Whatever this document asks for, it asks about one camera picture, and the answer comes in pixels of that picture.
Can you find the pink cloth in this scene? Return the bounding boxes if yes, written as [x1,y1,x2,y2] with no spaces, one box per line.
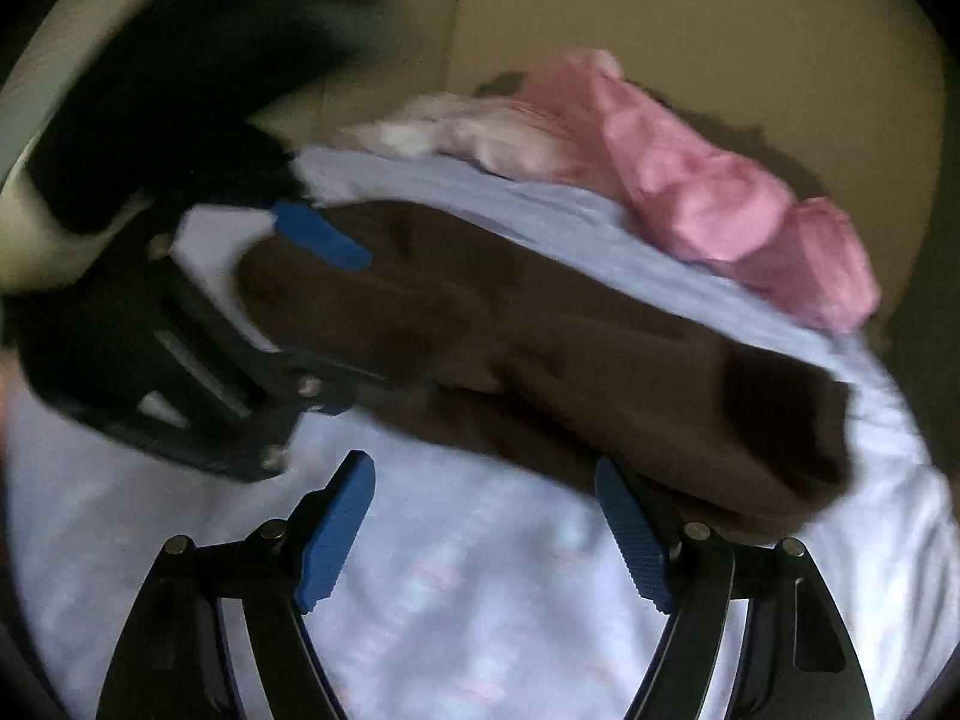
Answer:
[517,49,882,335]

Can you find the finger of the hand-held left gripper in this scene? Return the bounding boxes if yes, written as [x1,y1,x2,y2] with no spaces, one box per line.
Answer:
[146,186,374,273]
[225,345,395,482]

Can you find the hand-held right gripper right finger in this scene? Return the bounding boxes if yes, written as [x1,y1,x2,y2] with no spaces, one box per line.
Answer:
[592,456,875,720]

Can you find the light blue bed sheet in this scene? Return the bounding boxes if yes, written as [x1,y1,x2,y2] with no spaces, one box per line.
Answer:
[0,146,960,720]

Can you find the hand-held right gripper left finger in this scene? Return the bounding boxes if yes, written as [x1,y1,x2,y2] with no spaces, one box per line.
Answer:
[94,450,376,720]

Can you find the pale white cloth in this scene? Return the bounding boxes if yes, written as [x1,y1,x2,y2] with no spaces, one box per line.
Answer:
[337,90,593,181]

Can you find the brown pants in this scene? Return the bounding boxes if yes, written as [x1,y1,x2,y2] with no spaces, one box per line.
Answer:
[232,199,860,541]

